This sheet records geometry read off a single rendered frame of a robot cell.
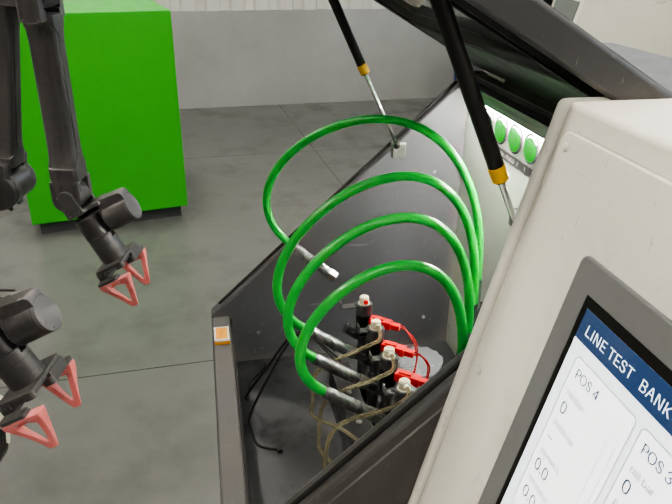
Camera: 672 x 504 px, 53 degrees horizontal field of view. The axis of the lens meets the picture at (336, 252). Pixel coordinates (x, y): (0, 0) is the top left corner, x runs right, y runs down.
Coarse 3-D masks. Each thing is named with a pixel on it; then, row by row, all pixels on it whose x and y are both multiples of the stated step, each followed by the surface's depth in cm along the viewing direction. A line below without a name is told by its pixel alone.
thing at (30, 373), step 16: (16, 352) 98; (32, 352) 101; (0, 368) 97; (16, 368) 98; (32, 368) 100; (48, 368) 102; (16, 384) 99; (32, 384) 98; (0, 400) 99; (16, 400) 97
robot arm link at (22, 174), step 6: (12, 168) 133; (18, 168) 134; (24, 168) 135; (18, 174) 133; (24, 174) 134; (30, 174) 136; (18, 180) 132; (24, 180) 134; (30, 180) 136; (24, 186) 134; (30, 186) 137; (24, 192) 134
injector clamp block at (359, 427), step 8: (368, 368) 122; (336, 376) 119; (336, 384) 117; (344, 384) 117; (352, 384) 117; (344, 392) 115; (352, 392) 115; (360, 392) 116; (360, 400) 113; (336, 408) 119; (344, 408) 111; (336, 416) 119; (344, 416) 111; (352, 416) 110; (352, 424) 108; (360, 424) 108; (368, 424) 108; (352, 432) 106; (360, 432) 106; (344, 440) 113; (352, 440) 105; (344, 448) 113
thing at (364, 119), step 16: (320, 128) 110; (336, 128) 109; (416, 128) 106; (304, 144) 111; (448, 144) 106; (288, 160) 113; (272, 176) 114; (464, 176) 108; (272, 224) 118; (480, 224) 111; (288, 240) 119; (480, 240) 112; (480, 256) 113; (480, 272) 114
